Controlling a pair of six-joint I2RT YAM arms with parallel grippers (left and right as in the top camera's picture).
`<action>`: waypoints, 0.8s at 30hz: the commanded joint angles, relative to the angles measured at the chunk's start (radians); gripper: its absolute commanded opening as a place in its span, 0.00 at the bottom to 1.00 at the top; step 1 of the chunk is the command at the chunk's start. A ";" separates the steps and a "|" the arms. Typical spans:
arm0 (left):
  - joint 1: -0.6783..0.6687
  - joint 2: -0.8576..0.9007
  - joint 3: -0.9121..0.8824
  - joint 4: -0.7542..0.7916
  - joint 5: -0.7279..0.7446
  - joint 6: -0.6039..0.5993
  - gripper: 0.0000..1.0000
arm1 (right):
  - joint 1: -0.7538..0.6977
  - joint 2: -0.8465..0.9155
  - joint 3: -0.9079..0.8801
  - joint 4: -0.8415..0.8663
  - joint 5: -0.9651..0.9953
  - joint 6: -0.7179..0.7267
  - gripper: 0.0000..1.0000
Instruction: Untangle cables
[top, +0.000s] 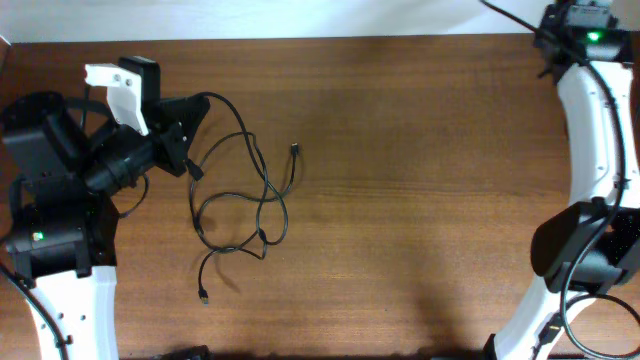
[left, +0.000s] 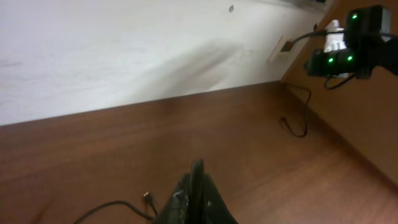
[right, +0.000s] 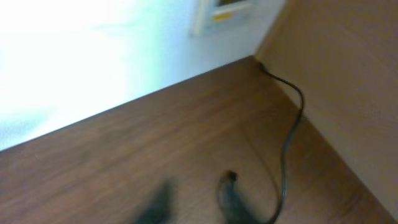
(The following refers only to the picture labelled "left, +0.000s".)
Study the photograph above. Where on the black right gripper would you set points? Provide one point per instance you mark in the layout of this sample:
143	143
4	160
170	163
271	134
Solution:
338	64

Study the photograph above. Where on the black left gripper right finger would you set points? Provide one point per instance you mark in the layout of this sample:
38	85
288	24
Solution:
215	210

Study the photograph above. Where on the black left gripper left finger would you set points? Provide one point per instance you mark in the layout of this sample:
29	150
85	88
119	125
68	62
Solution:
175	210

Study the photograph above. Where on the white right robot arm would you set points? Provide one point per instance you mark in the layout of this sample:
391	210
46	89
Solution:
382	55

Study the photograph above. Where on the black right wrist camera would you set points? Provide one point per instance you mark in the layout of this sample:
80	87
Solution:
370	24

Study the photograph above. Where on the white wall socket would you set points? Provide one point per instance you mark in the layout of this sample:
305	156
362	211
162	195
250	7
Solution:
283	47

